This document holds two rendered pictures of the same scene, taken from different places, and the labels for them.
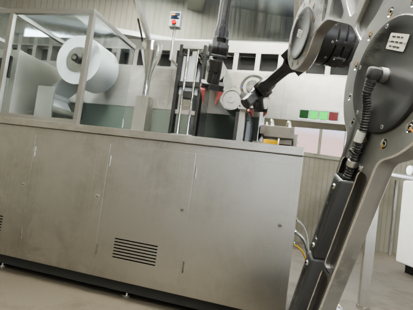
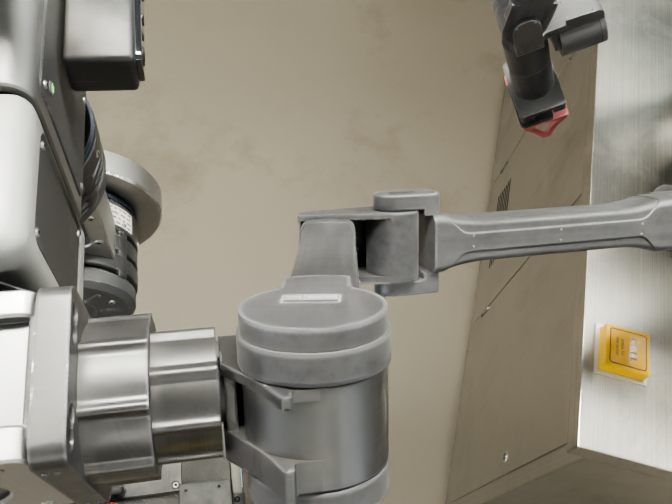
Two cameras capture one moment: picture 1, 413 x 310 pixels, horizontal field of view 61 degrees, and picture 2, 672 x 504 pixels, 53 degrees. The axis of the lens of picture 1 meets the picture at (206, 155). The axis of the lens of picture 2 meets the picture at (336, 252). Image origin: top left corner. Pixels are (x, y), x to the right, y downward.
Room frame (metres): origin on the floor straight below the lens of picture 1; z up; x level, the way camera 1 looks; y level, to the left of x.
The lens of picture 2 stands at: (1.14, -0.64, 1.81)
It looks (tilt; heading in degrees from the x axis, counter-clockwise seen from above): 61 degrees down; 74
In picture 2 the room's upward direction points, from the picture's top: 16 degrees clockwise
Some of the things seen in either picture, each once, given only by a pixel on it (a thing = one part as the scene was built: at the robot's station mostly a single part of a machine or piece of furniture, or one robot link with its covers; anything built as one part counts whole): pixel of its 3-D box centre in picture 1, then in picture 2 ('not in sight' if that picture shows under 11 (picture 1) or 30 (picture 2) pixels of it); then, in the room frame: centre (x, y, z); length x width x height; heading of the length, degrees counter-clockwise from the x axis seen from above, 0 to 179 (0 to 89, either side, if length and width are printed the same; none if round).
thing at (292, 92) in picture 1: (174, 93); not in sight; (2.58, 0.30, 1.29); 3.10 x 0.28 x 0.30; 75
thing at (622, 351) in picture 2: (271, 143); (624, 351); (1.72, -0.31, 0.91); 0.07 x 0.07 x 0.02; 75
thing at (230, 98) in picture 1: (235, 103); not in sight; (2.13, -0.13, 1.18); 0.26 x 0.12 x 0.12; 165
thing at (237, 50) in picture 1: (176, 55); not in sight; (2.51, 0.32, 1.55); 3.08 x 0.08 x 0.23; 75
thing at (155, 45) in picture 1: (152, 48); not in sight; (2.27, 0.45, 1.50); 0.14 x 0.14 x 0.06
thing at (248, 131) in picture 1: (244, 133); not in sight; (2.15, -0.22, 1.00); 0.33 x 0.07 x 0.20; 165
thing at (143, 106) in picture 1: (145, 95); not in sight; (2.27, 0.45, 1.19); 0.14 x 0.14 x 0.57
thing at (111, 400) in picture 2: not in sight; (142, 396); (1.09, -0.54, 1.45); 0.09 x 0.08 x 0.12; 97
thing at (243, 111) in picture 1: (241, 119); not in sight; (1.95, -0.17, 1.05); 0.06 x 0.05 x 0.31; 165
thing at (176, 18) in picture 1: (175, 19); not in sight; (2.15, 0.31, 1.66); 0.07 x 0.07 x 0.10; 81
